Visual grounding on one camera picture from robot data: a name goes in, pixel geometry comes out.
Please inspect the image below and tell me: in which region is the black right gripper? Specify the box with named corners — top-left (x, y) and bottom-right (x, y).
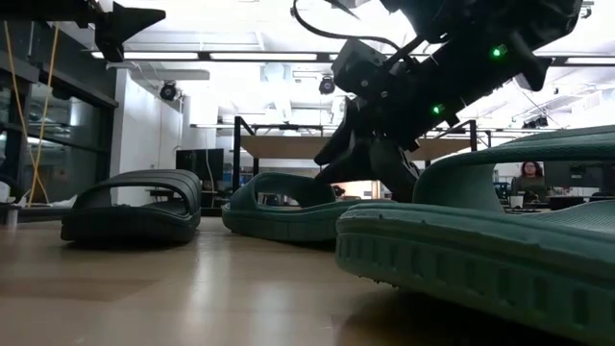
top-left (313, 51), bottom-right (476, 204)

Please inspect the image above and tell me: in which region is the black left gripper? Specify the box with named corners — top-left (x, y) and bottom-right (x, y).
top-left (55, 0), bottom-right (167, 63)

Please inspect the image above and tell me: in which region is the green rubber slide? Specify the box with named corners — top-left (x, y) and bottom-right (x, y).
top-left (334, 125), bottom-right (615, 345)
top-left (221, 171), bottom-right (393, 243)

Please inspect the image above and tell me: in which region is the black rubber slide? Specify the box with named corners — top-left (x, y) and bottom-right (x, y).
top-left (61, 168), bottom-right (203, 244)

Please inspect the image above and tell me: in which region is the overhead light bar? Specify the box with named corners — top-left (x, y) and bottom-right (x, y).
top-left (89, 49), bottom-right (615, 66)

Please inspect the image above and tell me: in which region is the person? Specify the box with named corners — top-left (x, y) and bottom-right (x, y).
top-left (510, 161), bottom-right (550, 203)

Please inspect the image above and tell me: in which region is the crumpled white tissue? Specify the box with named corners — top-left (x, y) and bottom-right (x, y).
top-left (47, 193), bottom-right (81, 209)

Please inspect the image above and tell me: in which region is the black computer monitor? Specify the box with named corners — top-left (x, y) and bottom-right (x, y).
top-left (544, 161), bottom-right (615, 196)

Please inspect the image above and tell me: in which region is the wooden shelf with black frame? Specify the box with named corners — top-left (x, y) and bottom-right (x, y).
top-left (233, 114), bottom-right (492, 193)

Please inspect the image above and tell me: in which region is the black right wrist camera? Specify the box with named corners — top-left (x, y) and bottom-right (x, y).
top-left (331, 38), bottom-right (389, 97)

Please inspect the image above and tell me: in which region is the yellow cable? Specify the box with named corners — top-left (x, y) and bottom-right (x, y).
top-left (2, 21), bottom-right (62, 208)

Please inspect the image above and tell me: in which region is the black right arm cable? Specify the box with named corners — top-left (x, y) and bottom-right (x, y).
top-left (290, 0), bottom-right (403, 53)

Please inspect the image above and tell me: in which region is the black wall screen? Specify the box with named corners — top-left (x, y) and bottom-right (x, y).
top-left (175, 148), bottom-right (226, 183)

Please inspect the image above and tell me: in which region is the black aluminium table frame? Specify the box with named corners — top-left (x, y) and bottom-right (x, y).
top-left (0, 204), bottom-right (227, 225)

